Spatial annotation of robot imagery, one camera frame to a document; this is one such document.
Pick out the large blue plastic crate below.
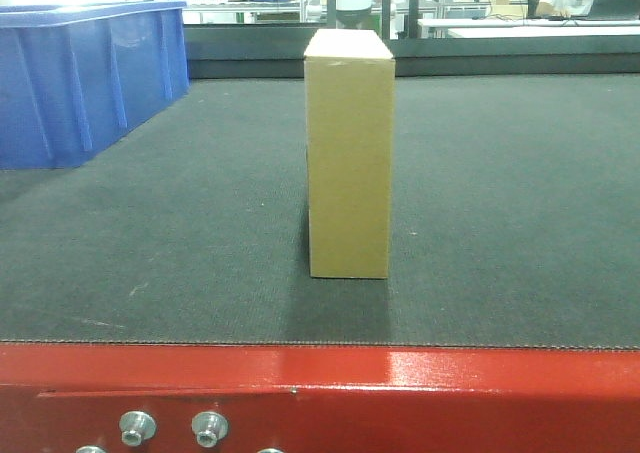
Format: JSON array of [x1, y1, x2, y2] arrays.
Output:
[[1, 0, 189, 170]]

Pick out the white background table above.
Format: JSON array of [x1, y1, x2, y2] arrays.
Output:
[[418, 18, 639, 39]]

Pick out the black laptop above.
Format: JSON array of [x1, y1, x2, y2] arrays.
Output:
[[586, 0, 639, 21]]

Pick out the silver hex bolt left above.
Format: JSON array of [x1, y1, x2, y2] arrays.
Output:
[[119, 411, 157, 447]]

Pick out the silver hex bolt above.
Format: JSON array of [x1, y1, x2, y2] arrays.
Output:
[[119, 411, 157, 447], [191, 411, 229, 448]]

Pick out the red metal conveyor frame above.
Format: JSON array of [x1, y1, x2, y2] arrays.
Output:
[[1, 343, 639, 452]]

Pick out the tall brown cardboard box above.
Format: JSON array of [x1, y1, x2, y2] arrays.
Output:
[[304, 28, 395, 279]]

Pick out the silver hex bolt right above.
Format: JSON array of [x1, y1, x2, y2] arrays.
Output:
[[191, 411, 229, 448]]

